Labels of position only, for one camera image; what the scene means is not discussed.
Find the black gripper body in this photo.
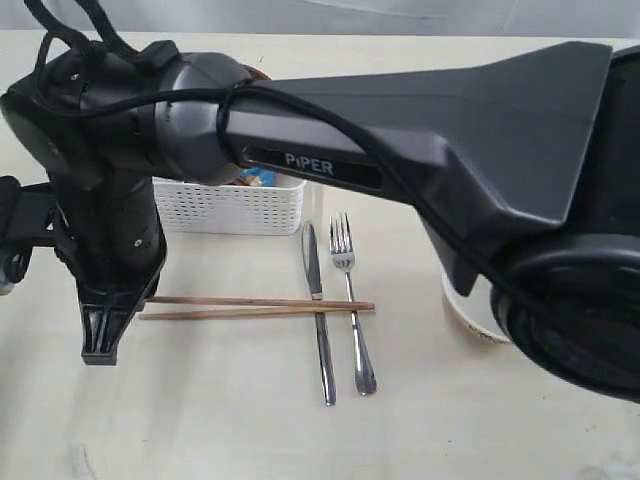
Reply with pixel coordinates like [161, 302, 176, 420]
[1, 44, 170, 306]

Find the silver table knife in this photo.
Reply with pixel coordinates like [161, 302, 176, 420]
[301, 221, 337, 406]

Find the white plastic perforated basket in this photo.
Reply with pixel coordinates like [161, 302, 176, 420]
[153, 175, 306, 236]

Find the blue chip bag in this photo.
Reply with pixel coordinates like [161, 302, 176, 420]
[230, 168, 276, 187]

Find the silver metal fork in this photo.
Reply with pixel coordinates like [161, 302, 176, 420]
[329, 213, 377, 396]

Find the white ceramic bowl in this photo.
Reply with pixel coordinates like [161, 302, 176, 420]
[440, 267, 511, 344]

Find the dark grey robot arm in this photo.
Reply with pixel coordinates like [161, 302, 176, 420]
[1, 41, 639, 402]

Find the brown round plate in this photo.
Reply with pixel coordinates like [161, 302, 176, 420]
[245, 65, 270, 81]

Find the wooden chopstick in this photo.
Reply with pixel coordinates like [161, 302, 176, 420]
[139, 307, 350, 321]
[148, 296, 375, 311]

